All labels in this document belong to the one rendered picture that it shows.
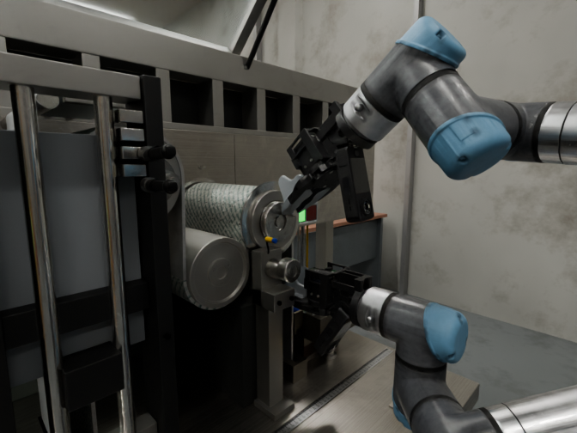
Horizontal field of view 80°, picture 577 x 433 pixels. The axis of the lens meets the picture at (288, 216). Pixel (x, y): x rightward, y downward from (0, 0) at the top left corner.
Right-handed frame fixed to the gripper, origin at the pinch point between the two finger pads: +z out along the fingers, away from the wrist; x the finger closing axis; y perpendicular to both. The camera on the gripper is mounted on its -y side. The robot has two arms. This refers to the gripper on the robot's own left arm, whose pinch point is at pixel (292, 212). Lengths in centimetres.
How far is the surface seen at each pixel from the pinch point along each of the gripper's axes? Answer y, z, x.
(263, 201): 3.7, 1.2, 4.1
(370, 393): -35.1, 15.4, -11.6
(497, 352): -89, 91, -227
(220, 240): -0.5, 5.3, 13.1
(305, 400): -30.0, 21.5, -0.8
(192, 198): 16.3, 17.4, 6.6
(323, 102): 47, 9, -54
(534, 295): -73, 66, -287
